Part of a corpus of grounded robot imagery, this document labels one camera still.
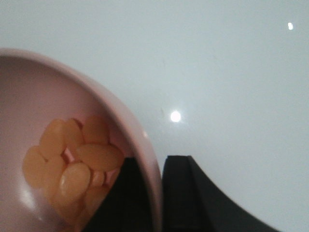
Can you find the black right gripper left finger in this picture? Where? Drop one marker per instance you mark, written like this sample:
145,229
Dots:
126,207

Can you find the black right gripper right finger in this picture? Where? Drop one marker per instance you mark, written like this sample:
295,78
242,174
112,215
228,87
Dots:
193,203

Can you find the orange ham slices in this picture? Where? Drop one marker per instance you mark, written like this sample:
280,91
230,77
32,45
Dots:
75,166

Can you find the pink bowl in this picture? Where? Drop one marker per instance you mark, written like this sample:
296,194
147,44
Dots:
34,90

